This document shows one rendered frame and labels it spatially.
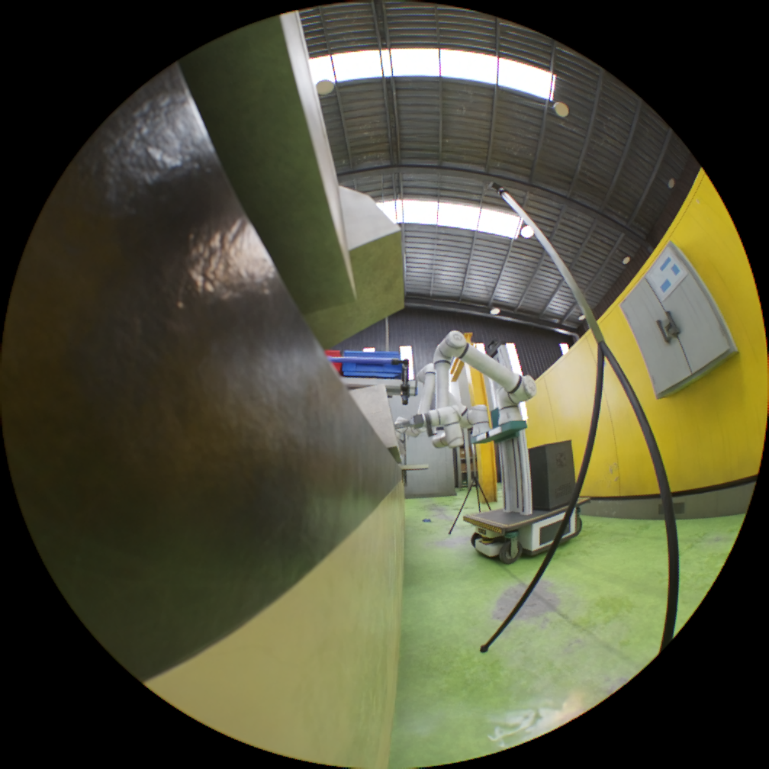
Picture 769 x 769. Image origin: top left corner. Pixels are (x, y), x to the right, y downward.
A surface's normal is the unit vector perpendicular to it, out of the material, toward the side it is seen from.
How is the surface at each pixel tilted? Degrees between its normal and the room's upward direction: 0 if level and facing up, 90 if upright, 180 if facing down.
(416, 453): 90
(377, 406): 90
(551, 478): 90
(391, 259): 149
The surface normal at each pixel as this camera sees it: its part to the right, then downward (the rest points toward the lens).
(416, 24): -0.17, 0.92
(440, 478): -0.09, -0.37
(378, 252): 0.52, 0.77
